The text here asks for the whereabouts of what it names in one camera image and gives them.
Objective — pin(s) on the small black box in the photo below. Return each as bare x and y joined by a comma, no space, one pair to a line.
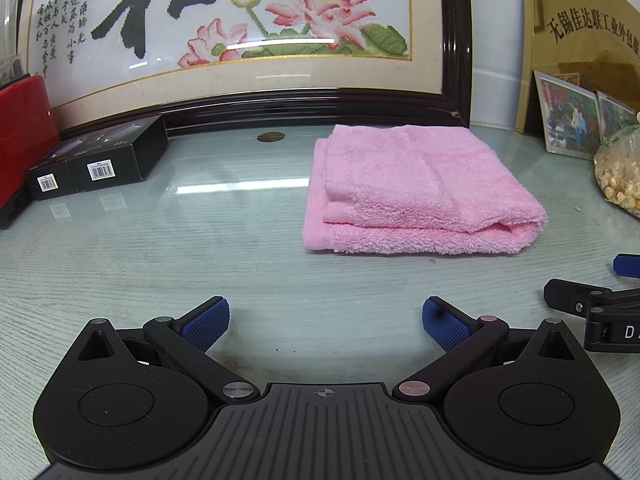
50,175

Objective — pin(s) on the clear blender jar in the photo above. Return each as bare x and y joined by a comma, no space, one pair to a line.
9,20

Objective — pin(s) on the long black box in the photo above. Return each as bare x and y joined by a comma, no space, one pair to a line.
120,157

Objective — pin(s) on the round brass table cap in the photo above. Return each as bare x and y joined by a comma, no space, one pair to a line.
270,136

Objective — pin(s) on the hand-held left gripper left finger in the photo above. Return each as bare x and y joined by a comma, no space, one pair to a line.
207,324

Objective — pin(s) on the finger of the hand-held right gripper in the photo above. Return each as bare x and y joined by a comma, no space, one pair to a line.
570,296
627,265

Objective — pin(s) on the small photo frame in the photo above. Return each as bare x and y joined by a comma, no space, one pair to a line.
614,120

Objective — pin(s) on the red blender base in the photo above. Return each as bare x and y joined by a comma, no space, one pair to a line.
22,135

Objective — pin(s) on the clear bag of snacks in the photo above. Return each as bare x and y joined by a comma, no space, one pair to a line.
620,175

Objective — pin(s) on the gold plaque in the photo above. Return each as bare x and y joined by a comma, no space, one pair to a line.
580,10

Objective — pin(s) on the silver photo frame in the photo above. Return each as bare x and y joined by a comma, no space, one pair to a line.
567,120

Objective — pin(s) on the framed lotus cross-stitch picture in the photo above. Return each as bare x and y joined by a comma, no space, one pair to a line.
165,67

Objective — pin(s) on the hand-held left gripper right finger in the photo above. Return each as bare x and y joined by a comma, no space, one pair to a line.
442,326

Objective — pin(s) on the pink towel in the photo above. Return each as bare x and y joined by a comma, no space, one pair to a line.
410,185

